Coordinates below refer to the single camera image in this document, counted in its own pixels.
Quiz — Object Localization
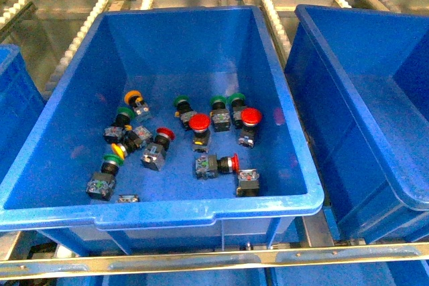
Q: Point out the red button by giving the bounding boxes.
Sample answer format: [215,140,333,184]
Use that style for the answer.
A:
[236,169,260,197]
[188,113,211,153]
[238,107,263,148]
[141,127,175,171]

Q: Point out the green button centre right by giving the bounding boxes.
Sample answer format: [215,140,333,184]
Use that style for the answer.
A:
[210,95,231,132]

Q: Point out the green button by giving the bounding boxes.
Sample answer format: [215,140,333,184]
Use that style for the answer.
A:
[228,92,247,129]
[103,107,135,144]
[173,95,197,131]
[86,154,124,201]
[210,95,231,132]

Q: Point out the green button far right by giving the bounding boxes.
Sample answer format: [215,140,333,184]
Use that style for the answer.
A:
[228,92,247,129]

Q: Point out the large blue centre bin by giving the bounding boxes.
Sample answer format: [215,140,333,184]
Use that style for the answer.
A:
[1,7,324,255]

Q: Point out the large blue bin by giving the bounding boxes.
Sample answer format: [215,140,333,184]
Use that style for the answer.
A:
[284,4,428,242]
[1,7,324,255]

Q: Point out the red button lying sideways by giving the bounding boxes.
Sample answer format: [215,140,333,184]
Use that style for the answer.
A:
[194,153,239,180]

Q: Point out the yellow button left middle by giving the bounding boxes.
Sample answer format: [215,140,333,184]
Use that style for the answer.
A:
[111,125,153,159]

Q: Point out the small yellow button top left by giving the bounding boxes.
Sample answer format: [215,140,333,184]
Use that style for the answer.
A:
[124,90,152,123]

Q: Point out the green button left upper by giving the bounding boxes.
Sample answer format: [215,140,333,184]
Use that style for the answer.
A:
[103,107,135,144]

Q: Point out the button contact block front edge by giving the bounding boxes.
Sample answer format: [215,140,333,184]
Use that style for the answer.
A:
[117,194,140,203]

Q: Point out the white roller track right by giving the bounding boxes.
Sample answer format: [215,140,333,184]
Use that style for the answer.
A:
[261,0,292,66]

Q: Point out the white roller track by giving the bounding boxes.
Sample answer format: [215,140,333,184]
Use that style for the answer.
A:
[261,0,292,66]
[42,0,109,100]

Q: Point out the green button lower left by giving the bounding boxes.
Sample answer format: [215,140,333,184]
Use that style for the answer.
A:
[86,154,124,201]

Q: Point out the large blue right bin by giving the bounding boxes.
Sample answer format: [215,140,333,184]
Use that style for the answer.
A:
[284,4,428,242]

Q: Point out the white roller track left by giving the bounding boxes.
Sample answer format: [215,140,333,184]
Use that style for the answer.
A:
[42,0,109,100]

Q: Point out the blue left bin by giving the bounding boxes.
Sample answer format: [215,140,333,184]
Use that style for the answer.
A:
[1,44,45,178]

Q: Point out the metal front rack rail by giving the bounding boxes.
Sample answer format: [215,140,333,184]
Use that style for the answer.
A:
[1,242,428,280]

